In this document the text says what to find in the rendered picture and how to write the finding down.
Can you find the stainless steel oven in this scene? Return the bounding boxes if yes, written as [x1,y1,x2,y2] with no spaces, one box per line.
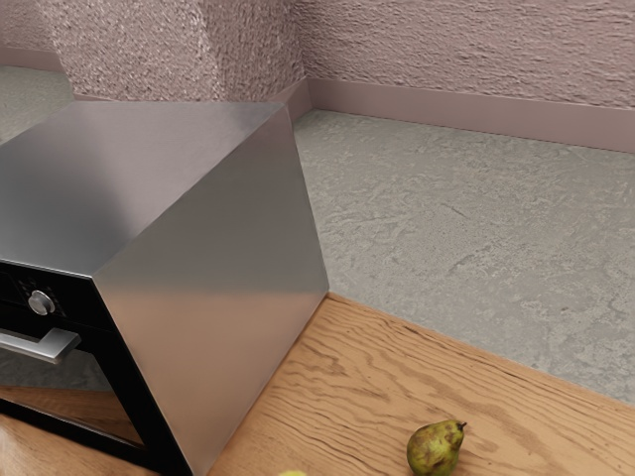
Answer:
[0,101,331,476]

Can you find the green brown pear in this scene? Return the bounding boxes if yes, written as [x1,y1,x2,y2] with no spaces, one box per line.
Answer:
[406,419,468,476]

